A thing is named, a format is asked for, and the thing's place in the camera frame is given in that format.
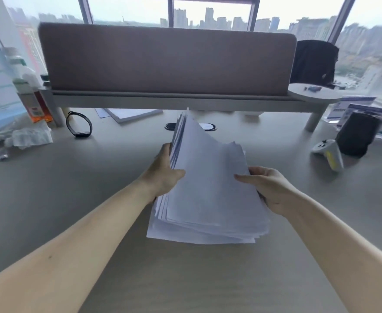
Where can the person's left hand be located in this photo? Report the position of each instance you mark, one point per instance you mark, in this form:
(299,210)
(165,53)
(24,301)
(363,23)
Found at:
(160,172)

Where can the person's right hand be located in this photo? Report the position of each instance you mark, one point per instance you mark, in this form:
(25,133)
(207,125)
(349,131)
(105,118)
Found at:
(275,189)

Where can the stack of white papers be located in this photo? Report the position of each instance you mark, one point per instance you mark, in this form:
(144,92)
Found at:
(210,192)

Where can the person's left forearm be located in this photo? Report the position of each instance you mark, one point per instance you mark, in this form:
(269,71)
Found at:
(64,257)

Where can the person's right forearm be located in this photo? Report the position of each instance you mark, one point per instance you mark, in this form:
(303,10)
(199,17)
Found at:
(347,257)

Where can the grey wooden desk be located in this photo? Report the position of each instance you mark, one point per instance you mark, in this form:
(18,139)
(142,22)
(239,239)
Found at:
(80,192)

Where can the brown fabric desk partition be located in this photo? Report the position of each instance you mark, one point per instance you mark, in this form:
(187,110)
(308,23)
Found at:
(165,58)

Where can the white and yellow handheld device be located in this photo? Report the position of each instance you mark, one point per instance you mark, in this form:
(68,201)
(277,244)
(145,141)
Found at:
(329,154)

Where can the white paper pad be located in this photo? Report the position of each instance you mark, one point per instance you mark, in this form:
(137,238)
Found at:
(132,114)

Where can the black cylindrical holder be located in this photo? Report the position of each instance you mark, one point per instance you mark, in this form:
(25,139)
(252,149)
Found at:
(358,135)

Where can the black smart wristband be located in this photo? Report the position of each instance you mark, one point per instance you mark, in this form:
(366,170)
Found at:
(71,125)

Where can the small blue item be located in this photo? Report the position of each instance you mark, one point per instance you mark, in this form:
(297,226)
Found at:
(313,88)

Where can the black office chair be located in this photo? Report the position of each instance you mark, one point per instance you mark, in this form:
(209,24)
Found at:
(313,61)

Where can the crumpled white tissue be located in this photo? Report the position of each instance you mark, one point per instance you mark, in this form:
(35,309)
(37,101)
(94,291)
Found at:
(28,135)

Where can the crumpled clear wrapper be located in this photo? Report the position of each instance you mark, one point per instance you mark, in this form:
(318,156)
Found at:
(0,154)

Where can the white plastic bottle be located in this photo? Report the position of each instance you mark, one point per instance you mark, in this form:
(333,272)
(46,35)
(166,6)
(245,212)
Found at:
(18,66)

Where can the grey window frame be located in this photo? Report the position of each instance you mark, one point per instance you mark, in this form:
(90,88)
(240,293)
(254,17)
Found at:
(170,11)

